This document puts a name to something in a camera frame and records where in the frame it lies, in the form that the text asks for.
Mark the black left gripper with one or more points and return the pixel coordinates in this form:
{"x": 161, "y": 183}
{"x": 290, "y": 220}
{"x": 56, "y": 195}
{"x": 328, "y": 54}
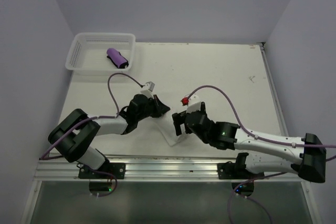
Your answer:
{"x": 160, "y": 108}

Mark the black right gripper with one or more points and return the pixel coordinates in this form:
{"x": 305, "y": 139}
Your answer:
{"x": 178, "y": 120}

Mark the white towel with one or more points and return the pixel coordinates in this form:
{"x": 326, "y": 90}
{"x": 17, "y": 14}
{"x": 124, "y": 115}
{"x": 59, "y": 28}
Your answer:
{"x": 166, "y": 127}

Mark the purple and black towel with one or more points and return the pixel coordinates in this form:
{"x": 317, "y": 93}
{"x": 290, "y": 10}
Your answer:
{"x": 117, "y": 59}

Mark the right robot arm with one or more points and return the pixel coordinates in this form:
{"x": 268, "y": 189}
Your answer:
{"x": 259, "y": 152}

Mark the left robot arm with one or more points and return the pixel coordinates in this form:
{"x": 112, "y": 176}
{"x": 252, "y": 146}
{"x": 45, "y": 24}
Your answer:
{"x": 73, "y": 136}

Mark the white plastic basket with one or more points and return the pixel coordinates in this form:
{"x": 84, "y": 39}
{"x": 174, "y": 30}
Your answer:
{"x": 88, "y": 53}

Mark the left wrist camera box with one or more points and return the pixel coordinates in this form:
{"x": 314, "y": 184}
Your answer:
{"x": 147, "y": 89}

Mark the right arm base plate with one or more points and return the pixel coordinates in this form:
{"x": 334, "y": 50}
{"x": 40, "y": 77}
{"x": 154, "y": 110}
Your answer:
{"x": 236, "y": 170}

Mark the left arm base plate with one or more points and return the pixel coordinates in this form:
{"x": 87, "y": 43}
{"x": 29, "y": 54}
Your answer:
{"x": 116, "y": 169}

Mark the aluminium mounting rail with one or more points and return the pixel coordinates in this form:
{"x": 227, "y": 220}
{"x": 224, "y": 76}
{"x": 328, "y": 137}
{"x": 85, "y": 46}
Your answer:
{"x": 140, "y": 169}

